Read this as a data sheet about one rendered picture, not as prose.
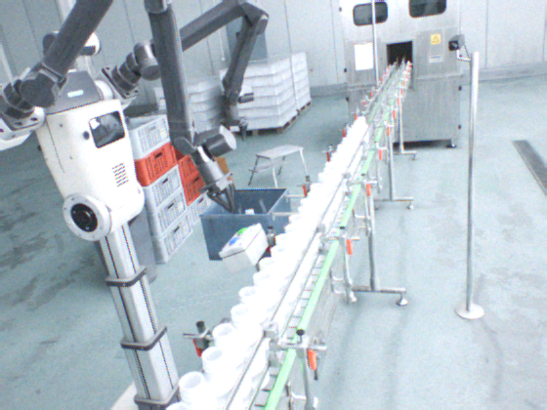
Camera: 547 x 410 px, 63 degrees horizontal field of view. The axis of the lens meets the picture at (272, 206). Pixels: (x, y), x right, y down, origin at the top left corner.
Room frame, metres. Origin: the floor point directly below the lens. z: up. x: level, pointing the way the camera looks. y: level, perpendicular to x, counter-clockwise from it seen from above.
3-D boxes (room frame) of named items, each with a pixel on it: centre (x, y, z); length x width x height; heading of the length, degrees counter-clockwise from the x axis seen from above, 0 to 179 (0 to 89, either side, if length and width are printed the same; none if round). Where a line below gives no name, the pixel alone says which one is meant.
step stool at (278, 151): (4.95, -0.10, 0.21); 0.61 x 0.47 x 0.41; 32
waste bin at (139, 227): (3.10, 1.14, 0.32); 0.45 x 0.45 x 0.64
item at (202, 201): (4.34, 0.89, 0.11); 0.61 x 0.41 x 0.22; 162
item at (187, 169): (4.35, 0.89, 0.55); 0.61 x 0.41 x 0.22; 162
